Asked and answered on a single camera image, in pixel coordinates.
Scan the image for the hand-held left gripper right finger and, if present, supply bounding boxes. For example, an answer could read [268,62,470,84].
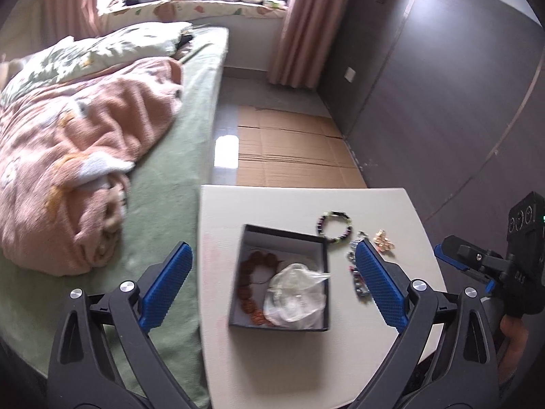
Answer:
[353,239,500,409]

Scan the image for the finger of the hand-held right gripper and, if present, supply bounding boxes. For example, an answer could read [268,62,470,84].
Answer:
[440,235,512,277]
[433,244,497,296]

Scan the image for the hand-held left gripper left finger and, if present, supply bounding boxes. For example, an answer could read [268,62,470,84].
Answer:
[47,241,193,409]

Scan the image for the multicolour bead bracelet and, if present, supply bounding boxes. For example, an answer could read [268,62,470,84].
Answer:
[346,231,376,304]

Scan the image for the black jewelry box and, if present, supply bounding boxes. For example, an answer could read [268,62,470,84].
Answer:
[229,223,332,333]

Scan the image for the person's right hand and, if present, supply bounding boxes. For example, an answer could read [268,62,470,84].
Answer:
[499,314,531,386]

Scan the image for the gold hair clip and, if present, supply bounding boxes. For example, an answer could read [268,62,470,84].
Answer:
[373,229,397,253]

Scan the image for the clear plastic bag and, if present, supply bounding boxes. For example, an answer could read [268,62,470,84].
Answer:
[263,263,332,322]

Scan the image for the bed with green sheet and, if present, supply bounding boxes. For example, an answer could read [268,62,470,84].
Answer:
[0,26,231,409]

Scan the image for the flattened cardboard sheet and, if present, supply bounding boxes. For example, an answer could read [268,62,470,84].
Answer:
[235,106,368,188]

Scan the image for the pink fleece blanket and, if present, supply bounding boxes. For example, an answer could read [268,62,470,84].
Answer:
[0,57,185,277]

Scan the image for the floral pillow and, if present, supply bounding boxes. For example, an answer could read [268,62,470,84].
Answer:
[0,21,195,107]

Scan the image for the pink curtain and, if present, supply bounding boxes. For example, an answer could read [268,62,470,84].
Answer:
[267,0,357,91]
[43,0,102,40]

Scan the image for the printed window seat mat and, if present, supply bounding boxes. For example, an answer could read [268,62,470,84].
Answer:
[99,0,287,31]

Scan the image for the dark purple bead bracelet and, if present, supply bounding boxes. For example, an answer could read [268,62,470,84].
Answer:
[315,211,354,246]

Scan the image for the brown wooden bead bracelet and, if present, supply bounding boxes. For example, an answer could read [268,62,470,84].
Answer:
[238,251,278,328]

